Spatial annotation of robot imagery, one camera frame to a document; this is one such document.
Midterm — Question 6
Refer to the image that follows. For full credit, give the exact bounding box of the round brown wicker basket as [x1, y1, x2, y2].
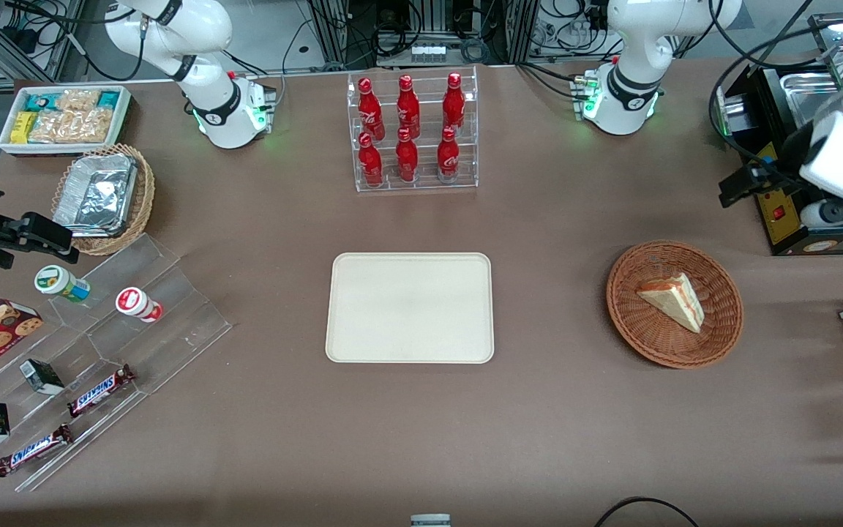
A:
[606, 240, 745, 370]

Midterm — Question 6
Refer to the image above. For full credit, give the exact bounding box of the triangular sandwich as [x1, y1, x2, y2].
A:
[636, 272, 705, 334]

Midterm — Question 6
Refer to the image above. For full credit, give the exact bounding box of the aluminium profile frame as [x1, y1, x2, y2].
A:
[307, 0, 563, 68]

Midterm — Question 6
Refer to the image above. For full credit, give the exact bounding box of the small clear cracker bag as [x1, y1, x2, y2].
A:
[56, 89, 101, 113]

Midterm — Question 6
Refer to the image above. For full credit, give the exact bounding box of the white plastic snack bin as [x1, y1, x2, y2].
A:
[0, 85, 132, 157]

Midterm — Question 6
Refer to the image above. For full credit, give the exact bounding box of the small black white carton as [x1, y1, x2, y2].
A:
[19, 358, 66, 397]

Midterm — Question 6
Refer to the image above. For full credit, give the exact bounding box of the red cola bottle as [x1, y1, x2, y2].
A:
[442, 72, 467, 133]
[436, 126, 461, 182]
[357, 132, 385, 189]
[396, 74, 422, 138]
[394, 127, 420, 184]
[357, 78, 386, 141]

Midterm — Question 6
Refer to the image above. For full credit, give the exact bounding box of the green lid yoghurt cup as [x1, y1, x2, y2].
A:
[34, 264, 91, 304]

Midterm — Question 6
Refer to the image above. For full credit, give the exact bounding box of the cream rectangular serving tray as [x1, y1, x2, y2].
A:
[325, 252, 495, 365]

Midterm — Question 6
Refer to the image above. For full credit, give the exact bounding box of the large clear cracker bag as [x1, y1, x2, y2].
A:
[28, 108, 113, 144]

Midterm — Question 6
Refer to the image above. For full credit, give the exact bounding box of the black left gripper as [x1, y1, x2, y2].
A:
[719, 123, 825, 210]

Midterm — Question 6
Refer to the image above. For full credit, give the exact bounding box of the black food warmer cabinet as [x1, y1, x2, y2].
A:
[713, 13, 843, 256]

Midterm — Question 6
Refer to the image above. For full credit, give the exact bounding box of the red lid yoghurt cup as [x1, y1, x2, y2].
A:
[115, 286, 164, 324]

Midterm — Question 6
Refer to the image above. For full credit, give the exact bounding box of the tan wicker basket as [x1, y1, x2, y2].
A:
[51, 143, 156, 256]

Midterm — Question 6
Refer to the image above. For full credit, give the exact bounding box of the aluminium foil tray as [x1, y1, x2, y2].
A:
[53, 153, 139, 239]

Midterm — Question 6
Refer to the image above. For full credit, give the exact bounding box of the clear acrylic bottle rack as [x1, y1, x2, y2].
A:
[347, 65, 480, 193]

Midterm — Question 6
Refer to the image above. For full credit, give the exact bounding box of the clear acrylic stepped stand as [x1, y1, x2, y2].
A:
[0, 233, 233, 493]

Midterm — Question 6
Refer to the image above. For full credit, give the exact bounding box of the Snickers chocolate bar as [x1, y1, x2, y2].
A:
[67, 364, 136, 419]
[0, 424, 74, 478]

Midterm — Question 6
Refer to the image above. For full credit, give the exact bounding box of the black cable loop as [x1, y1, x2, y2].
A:
[595, 496, 700, 527]

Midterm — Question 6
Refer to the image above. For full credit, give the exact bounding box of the stainless steel warmer pan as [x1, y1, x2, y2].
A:
[779, 69, 843, 131]

